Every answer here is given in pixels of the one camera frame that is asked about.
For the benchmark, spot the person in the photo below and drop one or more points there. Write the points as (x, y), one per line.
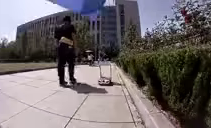
(90, 58)
(65, 50)

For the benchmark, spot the tree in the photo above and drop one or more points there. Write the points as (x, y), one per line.
(83, 38)

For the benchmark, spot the large grey building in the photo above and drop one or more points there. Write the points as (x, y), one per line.
(109, 23)

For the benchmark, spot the grey concrete slab pavement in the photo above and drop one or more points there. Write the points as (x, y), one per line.
(93, 106)

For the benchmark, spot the pale concrete kerb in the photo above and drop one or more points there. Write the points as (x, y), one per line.
(143, 103)

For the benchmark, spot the green hedge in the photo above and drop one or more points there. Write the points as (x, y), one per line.
(166, 73)

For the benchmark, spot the grass strip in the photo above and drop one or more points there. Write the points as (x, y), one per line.
(19, 67)

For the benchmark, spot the row of trees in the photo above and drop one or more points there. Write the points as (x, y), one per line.
(13, 50)

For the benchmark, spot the flowering bush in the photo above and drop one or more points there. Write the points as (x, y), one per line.
(193, 23)

